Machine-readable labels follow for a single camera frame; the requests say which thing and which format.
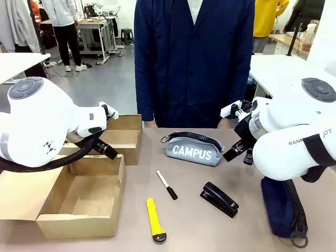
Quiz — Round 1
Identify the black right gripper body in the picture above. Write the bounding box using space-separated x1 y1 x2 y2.
234 115 257 149

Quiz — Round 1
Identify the small brown cardboard box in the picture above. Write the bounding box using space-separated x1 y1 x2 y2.
60 114 144 166

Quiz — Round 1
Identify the grey CAMPUS pencil case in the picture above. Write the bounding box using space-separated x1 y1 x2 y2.
160 131 225 167

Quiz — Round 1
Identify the black stapler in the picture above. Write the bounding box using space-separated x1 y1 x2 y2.
199 181 239 218

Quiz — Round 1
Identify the large brown cardboard box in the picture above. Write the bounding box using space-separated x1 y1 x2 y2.
0 153 127 239

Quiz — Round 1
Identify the navy blue pencil case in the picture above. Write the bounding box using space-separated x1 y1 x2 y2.
260 175 309 249

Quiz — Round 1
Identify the white marker with black cap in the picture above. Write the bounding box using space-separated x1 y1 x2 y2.
156 169 179 201

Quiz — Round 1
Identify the yellow utility knife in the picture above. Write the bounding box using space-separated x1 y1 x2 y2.
146 197 167 243

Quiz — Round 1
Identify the person's left forearm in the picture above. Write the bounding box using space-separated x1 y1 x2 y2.
224 65 254 121

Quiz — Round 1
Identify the person's right forearm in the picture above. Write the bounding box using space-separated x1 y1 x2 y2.
134 68 156 123

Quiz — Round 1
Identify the person's left hand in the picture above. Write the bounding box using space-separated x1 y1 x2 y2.
217 118 234 129

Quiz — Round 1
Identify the white table with thick legs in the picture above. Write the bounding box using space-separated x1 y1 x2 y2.
248 54 336 106

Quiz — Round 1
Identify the person in navy coat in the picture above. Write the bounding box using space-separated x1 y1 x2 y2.
133 0 257 129

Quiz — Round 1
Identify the wooden top table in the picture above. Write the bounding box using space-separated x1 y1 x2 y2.
269 31 310 57

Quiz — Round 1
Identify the black tripod pole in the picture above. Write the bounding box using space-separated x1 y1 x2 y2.
287 23 303 57

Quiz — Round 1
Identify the translucent plastic bottle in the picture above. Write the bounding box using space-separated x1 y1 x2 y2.
301 23 317 52

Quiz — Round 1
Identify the person in yellow top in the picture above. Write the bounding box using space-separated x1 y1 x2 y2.
252 0 290 55

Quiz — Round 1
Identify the black plastic stool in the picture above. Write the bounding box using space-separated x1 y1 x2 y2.
120 28 135 46

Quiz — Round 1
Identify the white table with thin top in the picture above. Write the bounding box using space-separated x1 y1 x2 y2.
0 52 52 85

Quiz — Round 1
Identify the white-framed workshop desk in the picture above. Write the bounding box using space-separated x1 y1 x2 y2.
40 17 118 66

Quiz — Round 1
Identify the person in black jacket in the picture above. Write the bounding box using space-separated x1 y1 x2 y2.
282 0 326 34

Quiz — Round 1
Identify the person in white jacket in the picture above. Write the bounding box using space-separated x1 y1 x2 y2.
41 0 88 73

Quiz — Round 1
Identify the person in grey coat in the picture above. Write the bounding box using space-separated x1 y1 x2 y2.
0 0 49 78

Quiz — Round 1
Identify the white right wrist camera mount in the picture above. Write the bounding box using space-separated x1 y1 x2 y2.
219 99 243 118

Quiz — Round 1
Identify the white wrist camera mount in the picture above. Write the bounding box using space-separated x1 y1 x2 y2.
98 101 119 120
219 99 243 118

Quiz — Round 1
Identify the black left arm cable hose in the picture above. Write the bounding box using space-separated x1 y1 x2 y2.
0 133 102 174

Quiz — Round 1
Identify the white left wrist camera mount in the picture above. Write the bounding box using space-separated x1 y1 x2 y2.
98 101 119 120

